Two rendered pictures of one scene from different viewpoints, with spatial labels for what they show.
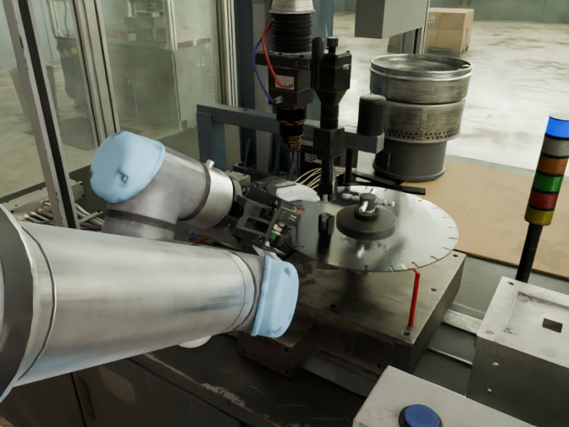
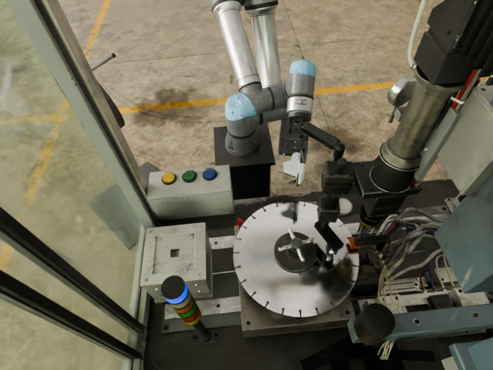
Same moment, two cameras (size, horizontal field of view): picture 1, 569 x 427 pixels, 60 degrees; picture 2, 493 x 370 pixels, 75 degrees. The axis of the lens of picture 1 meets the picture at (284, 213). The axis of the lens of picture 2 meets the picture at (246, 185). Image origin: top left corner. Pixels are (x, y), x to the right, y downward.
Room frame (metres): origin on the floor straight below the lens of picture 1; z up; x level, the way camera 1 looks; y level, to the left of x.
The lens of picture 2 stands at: (1.06, -0.45, 1.74)
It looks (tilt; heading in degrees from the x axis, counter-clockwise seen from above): 53 degrees down; 146
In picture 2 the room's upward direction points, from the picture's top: 5 degrees counter-clockwise
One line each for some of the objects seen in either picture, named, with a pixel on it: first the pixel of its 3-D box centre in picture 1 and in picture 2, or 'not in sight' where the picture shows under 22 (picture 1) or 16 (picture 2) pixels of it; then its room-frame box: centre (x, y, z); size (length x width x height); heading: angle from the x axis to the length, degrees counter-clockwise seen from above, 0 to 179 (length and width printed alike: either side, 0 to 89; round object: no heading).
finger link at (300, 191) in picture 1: (303, 195); (293, 167); (0.67, -0.03, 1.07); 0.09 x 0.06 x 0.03; 134
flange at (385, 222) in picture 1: (366, 215); (295, 249); (0.82, -0.15, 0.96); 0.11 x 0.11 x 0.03
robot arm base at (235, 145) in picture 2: not in sight; (242, 135); (0.24, 0.10, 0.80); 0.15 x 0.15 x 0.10
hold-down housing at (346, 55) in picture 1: (329, 100); (333, 191); (0.84, -0.08, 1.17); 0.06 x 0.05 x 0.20; 48
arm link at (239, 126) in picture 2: not in sight; (242, 113); (0.25, 0.11, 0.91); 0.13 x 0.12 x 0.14; 70
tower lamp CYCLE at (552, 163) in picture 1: (552, 162); (181, 300); (0.79, -0.45, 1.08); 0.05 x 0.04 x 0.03; 147
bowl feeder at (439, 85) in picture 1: (413, 119); not in sight; (1.56, -0.42, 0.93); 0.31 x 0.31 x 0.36
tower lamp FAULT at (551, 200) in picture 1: (543, 196); (188, 309); (0.79, -0.45, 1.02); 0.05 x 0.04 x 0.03; 147
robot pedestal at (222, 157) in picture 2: not in sight; (246, 194); (0.24, 0.10, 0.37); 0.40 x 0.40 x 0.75; 57
